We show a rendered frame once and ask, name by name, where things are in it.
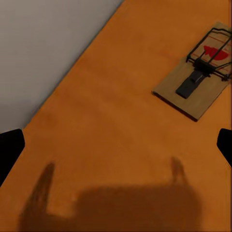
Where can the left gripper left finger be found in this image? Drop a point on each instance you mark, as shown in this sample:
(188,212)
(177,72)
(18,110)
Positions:
(12,144)

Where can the cabinet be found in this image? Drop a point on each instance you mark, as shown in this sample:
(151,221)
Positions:
(105,154)

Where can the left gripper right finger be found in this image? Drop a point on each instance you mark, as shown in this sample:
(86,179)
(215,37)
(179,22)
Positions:
(224,143)

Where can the mousetrap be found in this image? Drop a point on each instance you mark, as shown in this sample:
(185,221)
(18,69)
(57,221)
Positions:
(202,74)

